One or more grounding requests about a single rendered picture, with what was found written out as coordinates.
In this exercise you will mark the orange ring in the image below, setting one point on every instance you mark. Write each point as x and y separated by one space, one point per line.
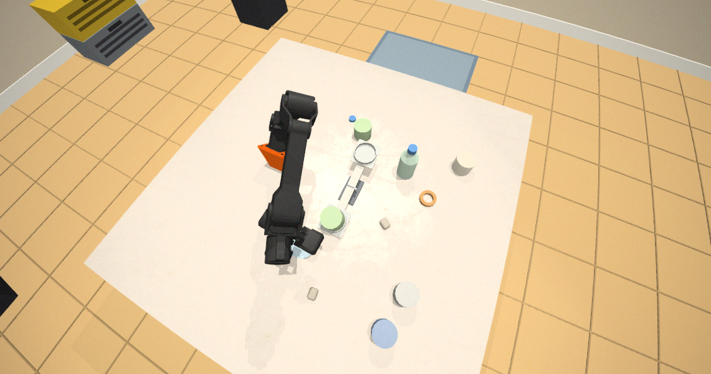
427 192

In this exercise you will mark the green translucent cup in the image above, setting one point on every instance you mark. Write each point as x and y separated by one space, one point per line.
362 129
332 218

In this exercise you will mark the cream cylinder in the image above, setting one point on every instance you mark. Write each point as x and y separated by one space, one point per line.
463 163
406 294

